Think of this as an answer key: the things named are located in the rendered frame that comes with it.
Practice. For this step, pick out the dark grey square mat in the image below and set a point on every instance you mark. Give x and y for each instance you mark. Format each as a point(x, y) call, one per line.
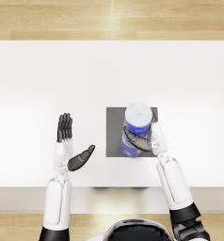
point(114, 135)

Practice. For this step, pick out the blue can with silver lid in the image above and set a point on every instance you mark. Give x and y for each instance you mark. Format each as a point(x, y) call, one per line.
point(138, 113)
point(129, 151)

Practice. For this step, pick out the dark round robot body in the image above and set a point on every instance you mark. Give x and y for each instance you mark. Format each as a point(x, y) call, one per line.
point(137, 232)

